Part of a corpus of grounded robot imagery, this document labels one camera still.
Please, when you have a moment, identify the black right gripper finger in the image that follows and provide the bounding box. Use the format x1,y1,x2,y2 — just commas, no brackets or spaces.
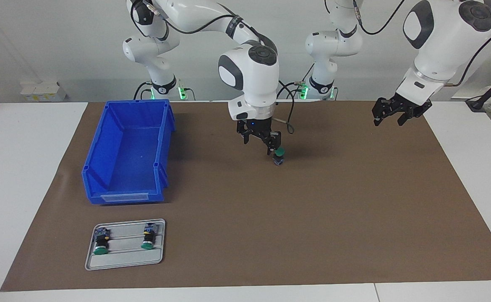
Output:
236,122,253,145
265,131,282,156

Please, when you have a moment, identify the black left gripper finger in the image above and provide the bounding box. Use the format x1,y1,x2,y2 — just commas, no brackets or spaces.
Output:
397,103,433,127
373,99,392,127

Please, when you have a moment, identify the brown table mat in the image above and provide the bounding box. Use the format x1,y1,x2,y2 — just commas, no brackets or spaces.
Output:
0,100,491,292

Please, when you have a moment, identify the blue plastic storage bin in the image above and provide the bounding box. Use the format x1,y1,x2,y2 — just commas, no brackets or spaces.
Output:
81,99,175,205

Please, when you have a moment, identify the grey metal tray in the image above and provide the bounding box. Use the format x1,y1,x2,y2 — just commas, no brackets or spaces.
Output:
85,219,166,271

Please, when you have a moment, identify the white cardboard box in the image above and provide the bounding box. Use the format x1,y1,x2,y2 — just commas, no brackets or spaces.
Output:
20,81,66,102

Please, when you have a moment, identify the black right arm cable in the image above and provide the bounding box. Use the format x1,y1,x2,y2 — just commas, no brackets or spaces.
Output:
162,15,296,135

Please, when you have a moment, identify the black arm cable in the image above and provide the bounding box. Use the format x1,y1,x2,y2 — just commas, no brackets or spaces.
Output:
162,15,296,135
353,0,491,89

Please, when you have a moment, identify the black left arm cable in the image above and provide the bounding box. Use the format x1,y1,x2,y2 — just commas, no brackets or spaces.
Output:
353,0,491,89

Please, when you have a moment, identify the black base cable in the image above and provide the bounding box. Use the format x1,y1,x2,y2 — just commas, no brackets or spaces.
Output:
134,81,154,100
276,82,311,100

